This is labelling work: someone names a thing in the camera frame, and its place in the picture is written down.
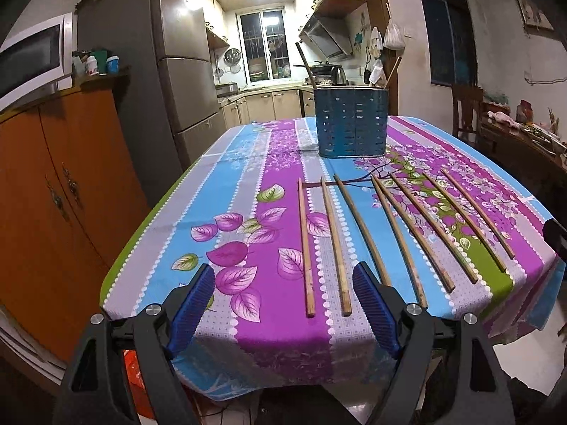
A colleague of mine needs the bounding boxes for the green container on cabinet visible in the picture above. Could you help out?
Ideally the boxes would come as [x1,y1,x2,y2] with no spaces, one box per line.
[91,49,108,74]

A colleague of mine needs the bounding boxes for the blue lidded cup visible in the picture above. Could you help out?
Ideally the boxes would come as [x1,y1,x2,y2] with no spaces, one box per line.
[106,56,120,75]

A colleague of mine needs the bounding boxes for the wooden chair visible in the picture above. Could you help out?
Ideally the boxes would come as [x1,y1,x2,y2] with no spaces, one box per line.
[451,84,483,146]

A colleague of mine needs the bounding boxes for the kitchen window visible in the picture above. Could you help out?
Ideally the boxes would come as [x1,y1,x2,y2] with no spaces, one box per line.
[236,7,291,85]

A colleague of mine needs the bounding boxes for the bamboo chopstick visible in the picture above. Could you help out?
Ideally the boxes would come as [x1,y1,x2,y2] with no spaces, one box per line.
[423,173,506,272]
[333,174,392,287]
[298,178,315,318]
[384,56,402,89]
[371,176,429,309]
[295,41,316,90]
[442,169,515,259]
[389,174,479,284]
[321,177,352,317]
[378,180,455,294]

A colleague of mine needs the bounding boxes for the orange wooden cabinet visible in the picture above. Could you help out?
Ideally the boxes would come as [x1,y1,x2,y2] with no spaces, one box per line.
[1,73,149,362]

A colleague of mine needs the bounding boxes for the silver refrigerator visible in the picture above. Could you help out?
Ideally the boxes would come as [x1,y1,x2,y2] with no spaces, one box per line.
[76,0,226,205]

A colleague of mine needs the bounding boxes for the range hood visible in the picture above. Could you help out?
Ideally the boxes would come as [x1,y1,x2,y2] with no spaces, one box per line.
[299,15,354,60]

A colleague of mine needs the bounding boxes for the white bottle on cabinet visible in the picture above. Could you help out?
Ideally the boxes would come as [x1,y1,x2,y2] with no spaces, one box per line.
[85,55,99,76]

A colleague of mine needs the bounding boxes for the colourful floral tablecloth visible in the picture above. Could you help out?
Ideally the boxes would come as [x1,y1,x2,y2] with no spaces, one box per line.
[100,116,565,401]

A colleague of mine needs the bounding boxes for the white microwave oven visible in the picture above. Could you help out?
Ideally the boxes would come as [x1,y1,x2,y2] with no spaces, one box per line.
[1,12,76,111]

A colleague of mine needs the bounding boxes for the blue perforated utensil holder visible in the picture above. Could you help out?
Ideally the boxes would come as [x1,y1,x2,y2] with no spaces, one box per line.
[314,85,389,158]

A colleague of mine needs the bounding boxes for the white plastic bag hanging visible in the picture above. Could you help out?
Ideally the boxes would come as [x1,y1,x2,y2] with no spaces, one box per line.
[382,18,405,51]

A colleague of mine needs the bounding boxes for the dark window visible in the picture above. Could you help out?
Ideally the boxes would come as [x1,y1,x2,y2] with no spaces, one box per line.
[421,0,478,86]

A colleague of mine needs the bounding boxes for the framed wall picture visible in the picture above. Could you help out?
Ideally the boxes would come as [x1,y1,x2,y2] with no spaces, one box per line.
[516,0,555,32]

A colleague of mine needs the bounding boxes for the dark wooden side table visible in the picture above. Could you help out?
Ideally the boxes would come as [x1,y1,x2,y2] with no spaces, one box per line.
[476,103,566,223]

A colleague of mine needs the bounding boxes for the kitchen counter cabinets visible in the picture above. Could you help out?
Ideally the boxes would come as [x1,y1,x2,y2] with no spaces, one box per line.
[218,85,314,128]

